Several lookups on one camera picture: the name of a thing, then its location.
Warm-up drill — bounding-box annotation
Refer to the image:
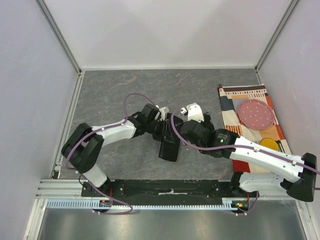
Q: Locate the aluminium frame post left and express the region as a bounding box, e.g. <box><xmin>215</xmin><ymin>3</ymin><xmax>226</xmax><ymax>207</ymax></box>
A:
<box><xmin>35</xmin><ymin>0</ymin><xmax>82</xmax><ymax>75</ymax></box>

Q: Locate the aluminium frame post right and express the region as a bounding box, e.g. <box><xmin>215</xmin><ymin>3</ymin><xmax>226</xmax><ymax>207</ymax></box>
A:
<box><xmin>254</xmin><ymin>0</ymin><xmax>300</xmax><ymax>74</ymax></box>

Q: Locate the black zip tool case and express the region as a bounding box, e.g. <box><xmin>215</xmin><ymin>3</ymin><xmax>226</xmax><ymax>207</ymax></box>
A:
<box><xmin>158</xmin><ymin>113</ymin><xmax>181</xmax><ymax>162</ymax></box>

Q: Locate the yellow plastic bowl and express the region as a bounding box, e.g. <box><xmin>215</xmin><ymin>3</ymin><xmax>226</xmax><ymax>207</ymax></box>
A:
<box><xmin>259</xmin><ymin>138</ymin><xmax>280</xmax><ymax>151</ymax></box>

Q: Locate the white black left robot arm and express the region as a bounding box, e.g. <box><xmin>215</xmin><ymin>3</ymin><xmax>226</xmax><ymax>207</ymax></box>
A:
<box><xmin>61</xmin><ymin>103</ymin><xmax>180</xmax><ymax>197</ymax></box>

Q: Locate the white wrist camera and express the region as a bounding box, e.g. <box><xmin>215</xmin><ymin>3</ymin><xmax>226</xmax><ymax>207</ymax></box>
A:
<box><xmin>180</xmin><ymin>102</ymin><xmax>204</xmax><ymax>123</ymax></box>
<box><xmin>157</xmin><ymin>106</ymin><xmax>170</xmax><ymax>121</ymax></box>

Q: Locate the pink dotted plate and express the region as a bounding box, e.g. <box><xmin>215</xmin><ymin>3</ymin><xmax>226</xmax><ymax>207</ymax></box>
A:
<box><xmin>237</xmin><ymin>99</ymin><xmax>275</xmax><ymax>130</ymax></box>

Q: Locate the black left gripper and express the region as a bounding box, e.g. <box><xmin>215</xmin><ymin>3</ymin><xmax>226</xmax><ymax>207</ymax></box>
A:
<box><xmin>146</xmin><ymin>118</ymin><xmax>175</xmax><ymax>144</ymax></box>

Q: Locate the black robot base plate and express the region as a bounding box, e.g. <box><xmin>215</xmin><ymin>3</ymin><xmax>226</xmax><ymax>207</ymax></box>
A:
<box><xmin>81</xmin><ymin>179</ymin><xmax>260</xmax><ymax>200</ymax></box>

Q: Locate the colourful patterned cloth mat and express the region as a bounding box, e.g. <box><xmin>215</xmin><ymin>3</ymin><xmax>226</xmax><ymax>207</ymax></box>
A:
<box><xmin>218</xmin><ymin>84</ymin><xmax>292</xmax><ymax>173</ymax></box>

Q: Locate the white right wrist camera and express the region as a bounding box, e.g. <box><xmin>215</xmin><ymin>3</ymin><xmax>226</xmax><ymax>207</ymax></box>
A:
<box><xmin>180</xmin><ymin>102</ymin><xmax>204</xmax><ymax>123</ymax></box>

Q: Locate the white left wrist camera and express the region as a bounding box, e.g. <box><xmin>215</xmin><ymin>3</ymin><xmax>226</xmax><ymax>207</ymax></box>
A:
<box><xmin>157</xmin><ymin>106</ymin><xmax>170</xmax><ymax>121</ymax></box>

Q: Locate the aluminium frame post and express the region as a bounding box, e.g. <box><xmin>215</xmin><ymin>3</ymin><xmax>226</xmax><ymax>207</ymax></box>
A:
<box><xmin>35</xmin><ymin>0</ymin><xmax>82</xmax><ymax>75</ymax></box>
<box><xmin>254</xmin><ymin>0</ymin><xmax>300</xmax><ymax>74</ymax></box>

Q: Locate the light blue cable duct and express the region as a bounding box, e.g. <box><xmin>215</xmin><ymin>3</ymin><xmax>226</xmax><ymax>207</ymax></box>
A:
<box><xmin>46</xmin><ymin>198</ymin><xmax>250</xmax><ymax>211</ymax></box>

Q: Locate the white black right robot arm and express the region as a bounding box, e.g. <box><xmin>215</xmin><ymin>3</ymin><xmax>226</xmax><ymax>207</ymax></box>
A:
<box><xmin>177</xmin><ymin>108</ymin><xmax>319</xmax><ymax>202</ymax></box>

